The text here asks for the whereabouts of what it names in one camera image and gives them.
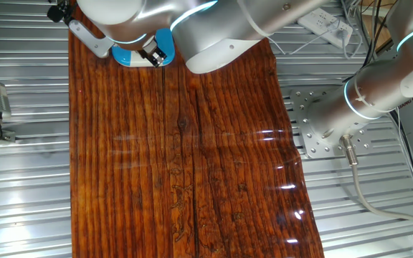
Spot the white cable tie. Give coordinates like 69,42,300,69
351,77,397,114
237,0,276,39

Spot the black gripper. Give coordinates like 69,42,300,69
136,37,168,69

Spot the blue and white desk lamp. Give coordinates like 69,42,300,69
111,27,176,68

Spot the white power strip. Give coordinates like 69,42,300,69
297,6,353,49

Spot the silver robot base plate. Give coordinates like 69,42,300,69
288,87,376,159

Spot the brown wooden board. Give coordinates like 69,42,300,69
360,0,394,52

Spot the grey robot cable with connector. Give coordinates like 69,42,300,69
338,134,413,234

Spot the white power plug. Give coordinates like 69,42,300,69
330,19,352,38

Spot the black cable bundle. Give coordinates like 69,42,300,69
349,0,390,82

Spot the wood grain table mat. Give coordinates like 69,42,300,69
68,0,325,258

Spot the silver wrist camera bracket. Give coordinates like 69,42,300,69
68,19,116,59

